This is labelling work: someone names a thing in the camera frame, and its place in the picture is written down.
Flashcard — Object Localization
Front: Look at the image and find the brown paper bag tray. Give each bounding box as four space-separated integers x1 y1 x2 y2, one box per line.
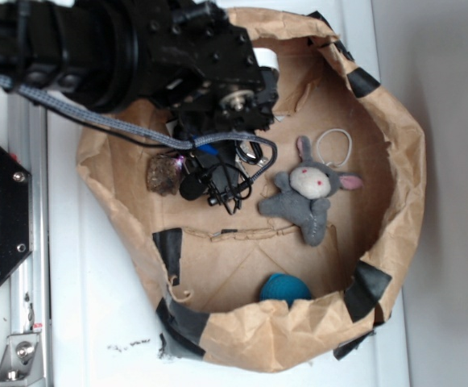
77 8 426 372

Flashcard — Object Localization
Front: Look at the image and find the grey braided cable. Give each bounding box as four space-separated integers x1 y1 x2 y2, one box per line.
0 69 279 190

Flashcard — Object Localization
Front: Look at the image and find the teal knitted ball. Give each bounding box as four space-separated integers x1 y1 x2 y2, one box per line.
259 273 312 306

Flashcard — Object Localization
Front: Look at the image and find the grey plush bunny toy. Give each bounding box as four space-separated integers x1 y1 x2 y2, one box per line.
258 136 363 247

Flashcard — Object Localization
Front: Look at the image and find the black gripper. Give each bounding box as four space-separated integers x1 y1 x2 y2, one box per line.
136 1 278 132

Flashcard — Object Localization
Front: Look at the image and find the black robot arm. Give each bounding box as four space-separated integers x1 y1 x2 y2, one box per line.
0 1 278 131

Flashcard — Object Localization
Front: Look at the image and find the brown rock keychain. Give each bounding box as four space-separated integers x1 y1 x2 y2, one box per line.
146 154 184 196

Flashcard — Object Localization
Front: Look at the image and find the metal corner bracket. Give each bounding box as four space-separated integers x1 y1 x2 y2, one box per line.
0 333 44 386

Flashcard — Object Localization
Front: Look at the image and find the aluminium extrusion rail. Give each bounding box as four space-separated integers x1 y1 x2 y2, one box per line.
0 96 52 386

